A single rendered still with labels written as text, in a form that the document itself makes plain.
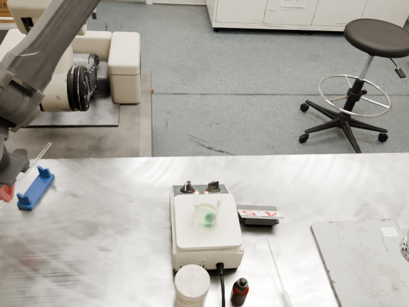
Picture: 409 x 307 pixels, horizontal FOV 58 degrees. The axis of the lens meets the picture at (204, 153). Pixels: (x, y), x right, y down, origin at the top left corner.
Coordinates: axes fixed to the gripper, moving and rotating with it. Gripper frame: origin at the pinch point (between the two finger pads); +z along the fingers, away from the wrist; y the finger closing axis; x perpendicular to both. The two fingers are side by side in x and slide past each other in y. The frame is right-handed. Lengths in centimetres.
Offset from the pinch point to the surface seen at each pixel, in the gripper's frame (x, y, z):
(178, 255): -2.6, 34.5, 1.3
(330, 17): 276, 87, 66
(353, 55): 253, 111, 83
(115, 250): -1.1, 21.3, 7.8
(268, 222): 13, 50, 6
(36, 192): 6.9, 0.1, 6.8
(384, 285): 5, 74, 7
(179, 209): 5.5, 32.4, -0.9
